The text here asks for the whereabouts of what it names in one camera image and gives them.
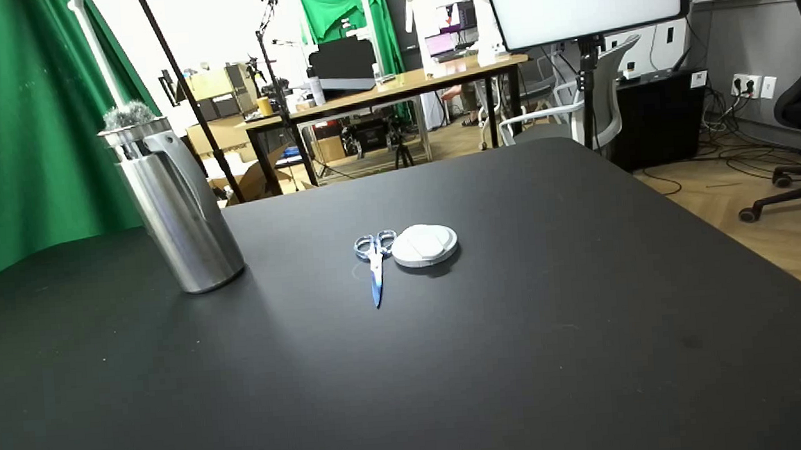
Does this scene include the silver metal jar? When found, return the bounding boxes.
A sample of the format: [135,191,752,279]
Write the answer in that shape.
[96,112,247,300]

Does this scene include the white round lid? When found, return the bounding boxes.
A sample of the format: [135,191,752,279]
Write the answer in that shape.
[390,222,460,270]

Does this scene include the wooden table with black legs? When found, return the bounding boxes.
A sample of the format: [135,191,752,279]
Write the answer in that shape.
[232,52,536,198]

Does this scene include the person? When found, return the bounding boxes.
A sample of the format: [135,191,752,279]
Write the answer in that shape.
[440,82,481,128]

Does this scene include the black box on table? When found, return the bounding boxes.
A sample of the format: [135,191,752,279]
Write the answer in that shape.
[306,35,378,84]

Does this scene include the white office chair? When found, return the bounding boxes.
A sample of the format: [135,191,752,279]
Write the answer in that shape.
[493,34,648,158]

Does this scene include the black stand pole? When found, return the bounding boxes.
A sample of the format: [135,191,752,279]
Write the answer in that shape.
[134,0,247,209]

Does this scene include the black computer case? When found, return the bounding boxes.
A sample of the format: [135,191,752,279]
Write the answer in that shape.
[602,66,714,174]

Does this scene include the white fluffy brush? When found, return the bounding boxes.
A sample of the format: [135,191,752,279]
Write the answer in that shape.
[102,99,160,131]

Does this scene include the white pole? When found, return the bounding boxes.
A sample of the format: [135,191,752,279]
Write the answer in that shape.
[67,0,128,111]

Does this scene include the green backdrop cloth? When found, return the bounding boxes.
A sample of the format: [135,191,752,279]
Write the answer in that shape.
[0,0,172,286]

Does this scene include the blue handled scissors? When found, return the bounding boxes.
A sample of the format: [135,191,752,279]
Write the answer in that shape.
[353,229,402,310]

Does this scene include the green cloth on frame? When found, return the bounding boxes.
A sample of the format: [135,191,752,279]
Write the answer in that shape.
[298,0,405,81]

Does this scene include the wall socket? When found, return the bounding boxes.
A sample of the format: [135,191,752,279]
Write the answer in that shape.
[730,72,764,100]

